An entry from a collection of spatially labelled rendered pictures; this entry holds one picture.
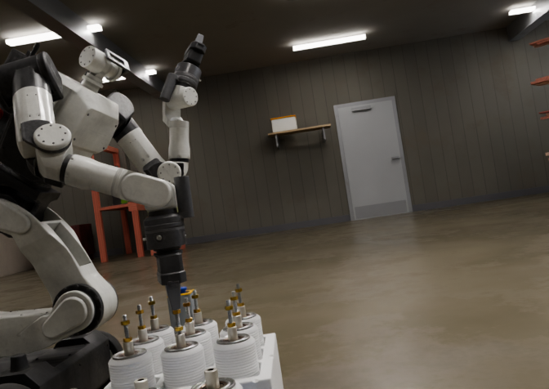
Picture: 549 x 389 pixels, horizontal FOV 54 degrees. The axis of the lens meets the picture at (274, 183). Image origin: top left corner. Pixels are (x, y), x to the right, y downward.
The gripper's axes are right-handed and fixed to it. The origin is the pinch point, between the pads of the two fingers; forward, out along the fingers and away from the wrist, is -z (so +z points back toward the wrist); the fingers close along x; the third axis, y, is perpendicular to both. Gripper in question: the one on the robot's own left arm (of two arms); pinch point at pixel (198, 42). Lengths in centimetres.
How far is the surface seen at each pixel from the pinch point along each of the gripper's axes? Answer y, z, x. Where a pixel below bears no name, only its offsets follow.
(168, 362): -9, 104, 51
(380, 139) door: -455, -334, -620
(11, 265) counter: 60, 47, -853
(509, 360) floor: -104, 82, 53
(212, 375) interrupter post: -8, 103, 82
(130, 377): -3, 109, 47
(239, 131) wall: -228, -293, -745
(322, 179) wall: -390, -244, -687
